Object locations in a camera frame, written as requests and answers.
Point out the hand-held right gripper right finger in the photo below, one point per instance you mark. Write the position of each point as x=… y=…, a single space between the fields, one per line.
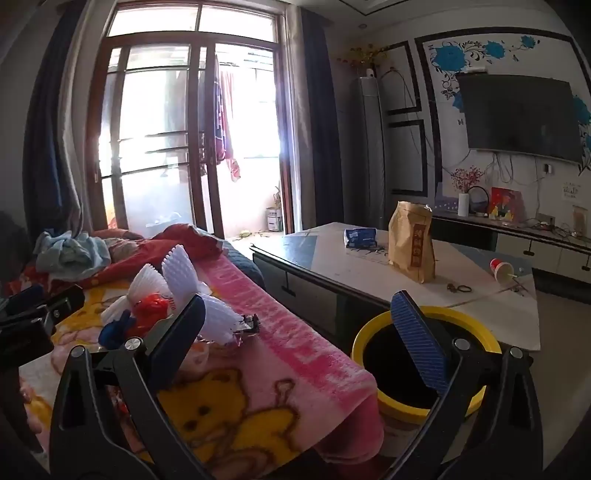
x=418 y=341

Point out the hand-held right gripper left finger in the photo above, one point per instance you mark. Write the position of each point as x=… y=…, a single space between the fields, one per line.
x=179 y=339

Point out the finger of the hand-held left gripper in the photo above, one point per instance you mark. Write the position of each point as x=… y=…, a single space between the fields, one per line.
x=51 y=307
x=27 y=294

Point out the red snack wrapper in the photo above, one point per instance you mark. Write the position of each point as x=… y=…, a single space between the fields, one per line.
x=152 y=308

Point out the white foam fruit net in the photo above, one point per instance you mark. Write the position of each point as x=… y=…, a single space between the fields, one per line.
x=182 y=272
x=217 y=321
x=143 y=281

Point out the yellow round bin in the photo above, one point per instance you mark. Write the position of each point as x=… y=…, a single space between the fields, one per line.
x=466 y=318

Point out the blue wrapper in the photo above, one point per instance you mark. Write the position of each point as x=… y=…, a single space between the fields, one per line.
x=115 y=330

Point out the dark green candy wrapper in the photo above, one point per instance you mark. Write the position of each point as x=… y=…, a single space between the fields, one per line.
x=249 y=323

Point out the light blue cloth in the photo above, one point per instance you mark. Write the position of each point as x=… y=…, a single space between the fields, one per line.
x=69 y=256

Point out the red quilt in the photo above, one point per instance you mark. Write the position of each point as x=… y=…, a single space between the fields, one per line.
x=184 y=242

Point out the pink printed blanket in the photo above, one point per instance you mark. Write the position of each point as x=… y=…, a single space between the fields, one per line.
x=277 y=360

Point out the dark blue sofa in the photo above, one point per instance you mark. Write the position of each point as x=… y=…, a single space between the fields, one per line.
x=249 y=267

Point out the brown paper bag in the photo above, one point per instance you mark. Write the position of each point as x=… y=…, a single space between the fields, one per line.
x=411 y=240

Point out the red paper cup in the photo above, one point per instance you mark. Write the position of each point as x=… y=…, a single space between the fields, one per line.
x=501 y=268

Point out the blue packet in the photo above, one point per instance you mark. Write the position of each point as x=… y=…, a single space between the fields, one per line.
x=360 y=237

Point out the white coffee table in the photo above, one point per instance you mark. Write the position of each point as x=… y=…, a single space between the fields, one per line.
x=323 y=258

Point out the white television cabinet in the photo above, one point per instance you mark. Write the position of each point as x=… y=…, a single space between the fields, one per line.
x=517 y=240

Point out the white vase with red flowers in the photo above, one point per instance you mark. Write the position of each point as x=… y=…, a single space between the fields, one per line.
x=463 y=205

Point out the white balcony container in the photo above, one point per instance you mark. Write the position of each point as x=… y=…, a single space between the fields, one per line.
x=274 y=220

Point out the grey and blue curtain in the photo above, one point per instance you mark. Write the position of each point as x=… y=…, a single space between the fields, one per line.
x=46 y=138

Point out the grey standing air conditioner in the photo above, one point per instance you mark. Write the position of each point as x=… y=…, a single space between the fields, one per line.
x=369 y=147

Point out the hanging clothes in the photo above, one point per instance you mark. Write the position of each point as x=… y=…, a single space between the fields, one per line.
x=226 y=115

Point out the dark blue curtain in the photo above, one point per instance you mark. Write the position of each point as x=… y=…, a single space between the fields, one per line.
x=323 y=115

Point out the brown framed glass door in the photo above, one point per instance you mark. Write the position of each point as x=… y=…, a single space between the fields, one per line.
x=194 y=92

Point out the yellow artificial flowers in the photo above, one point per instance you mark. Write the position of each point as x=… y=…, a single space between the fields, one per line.
x=367 y=53

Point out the wall-mounted television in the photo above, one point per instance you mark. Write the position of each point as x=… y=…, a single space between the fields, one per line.
x=521 y=115

